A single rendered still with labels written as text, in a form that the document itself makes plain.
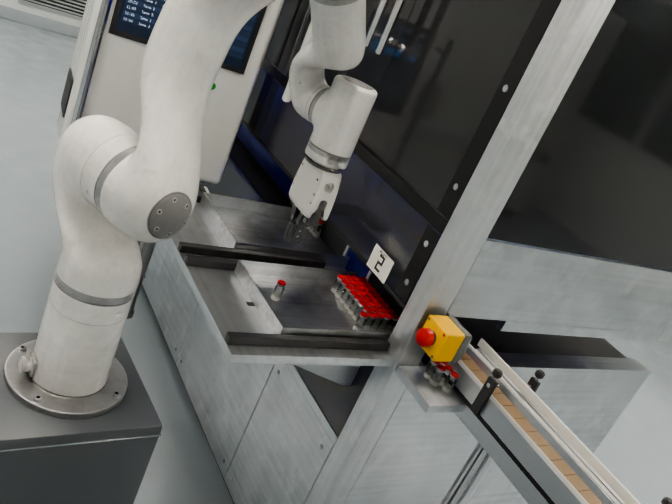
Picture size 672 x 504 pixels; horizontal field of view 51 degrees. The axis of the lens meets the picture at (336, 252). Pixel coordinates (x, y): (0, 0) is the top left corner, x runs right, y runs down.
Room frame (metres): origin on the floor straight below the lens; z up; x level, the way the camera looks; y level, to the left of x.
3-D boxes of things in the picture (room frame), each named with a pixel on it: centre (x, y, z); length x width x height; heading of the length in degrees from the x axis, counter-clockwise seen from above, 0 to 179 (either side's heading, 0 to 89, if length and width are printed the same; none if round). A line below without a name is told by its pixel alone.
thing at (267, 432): (2.49, 0.01, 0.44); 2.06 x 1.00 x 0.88; 38
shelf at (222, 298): (1.56, 0.13, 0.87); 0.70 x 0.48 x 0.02; 38
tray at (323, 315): (1.46, -0.02, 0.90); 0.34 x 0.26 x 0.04; 128
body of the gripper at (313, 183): (1.29, 0.09, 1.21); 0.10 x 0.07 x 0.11; 38
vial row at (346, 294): (1.51, -0.09, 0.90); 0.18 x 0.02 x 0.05; 38
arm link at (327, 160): (1.28, 0.09, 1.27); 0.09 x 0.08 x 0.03; 38
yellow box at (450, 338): (1.34, -0.28, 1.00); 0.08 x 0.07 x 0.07; 128
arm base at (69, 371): (0.91, 0.31, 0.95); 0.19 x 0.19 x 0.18
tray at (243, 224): (1.74, 0.17, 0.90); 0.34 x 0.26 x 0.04; 128
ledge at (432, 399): (1.36, -0.32, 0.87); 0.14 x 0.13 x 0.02; 128
